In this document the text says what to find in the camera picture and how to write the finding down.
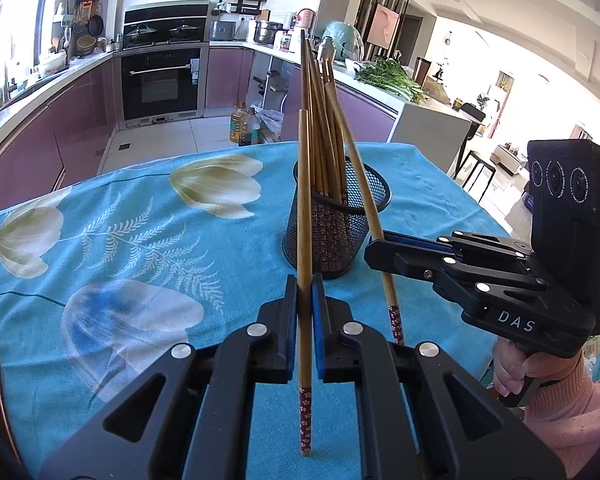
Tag bundle of wooden chopsticks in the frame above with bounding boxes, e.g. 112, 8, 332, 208
300, 30, 350, 207

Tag narrow pink lower cabinet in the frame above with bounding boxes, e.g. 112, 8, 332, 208
204, 47, 254, 111

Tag bunch of green vegetables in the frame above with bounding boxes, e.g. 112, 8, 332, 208
354, 57, 429, 104

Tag lidded cooking pot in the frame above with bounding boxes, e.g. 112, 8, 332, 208
124, 24, 156, 42
168, 20, 201, 39

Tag white plastic bag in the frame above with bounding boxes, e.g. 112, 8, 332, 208
257, 107, 285, 144

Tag yellow oil bottle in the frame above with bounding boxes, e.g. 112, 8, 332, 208
229, 102, 248, 145

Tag person's right hand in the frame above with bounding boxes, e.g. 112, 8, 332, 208
492, 341, 537, 398

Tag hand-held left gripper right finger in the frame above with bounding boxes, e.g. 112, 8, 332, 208
311, 272, 566, 480

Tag pink peninsula cabinets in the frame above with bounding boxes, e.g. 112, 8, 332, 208
280, 64, 399, 144

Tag black range hood stove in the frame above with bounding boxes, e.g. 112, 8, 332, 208
123, 2, 211, 51

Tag wall picture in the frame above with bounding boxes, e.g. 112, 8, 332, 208
367, 3, 401, 52

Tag kitchen window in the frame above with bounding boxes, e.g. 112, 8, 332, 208
0, 0, 57, 87

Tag steel stock pot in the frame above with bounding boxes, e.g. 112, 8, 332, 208
253, 20, 284, 46

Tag black built-in oven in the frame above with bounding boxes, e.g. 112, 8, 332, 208
119, 47, 204, 124

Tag wooden chopstick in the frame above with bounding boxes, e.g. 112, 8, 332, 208
297, 107, 314, 459
322, 60, 406, 347

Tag black mesh holder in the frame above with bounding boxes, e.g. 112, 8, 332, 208
282, 156, 392, 281

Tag cooking oil bottles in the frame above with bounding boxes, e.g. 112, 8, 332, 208
240, 107, 262, 147

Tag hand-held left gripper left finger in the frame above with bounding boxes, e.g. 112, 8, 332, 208
39, 274, 301, 480

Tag green appliance under plastic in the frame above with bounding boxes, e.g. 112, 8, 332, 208
322, 20, 364, 62

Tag long pink lower cabinets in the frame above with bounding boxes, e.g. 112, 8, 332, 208
0, 52, 119, 232

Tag black stool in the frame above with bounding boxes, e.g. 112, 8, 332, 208
454, 149, 497, 204

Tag silver toaster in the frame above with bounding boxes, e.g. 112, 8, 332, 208
208, 19, 239, 41

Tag blue floral tablecloth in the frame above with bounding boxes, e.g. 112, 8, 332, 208
0, 141, 512, 480

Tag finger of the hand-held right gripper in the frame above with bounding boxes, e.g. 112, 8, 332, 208
363, 239, 552, 303
381, 230, 537, 259

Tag person's right forearm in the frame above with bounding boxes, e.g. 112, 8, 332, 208
521, 354, 600, 479

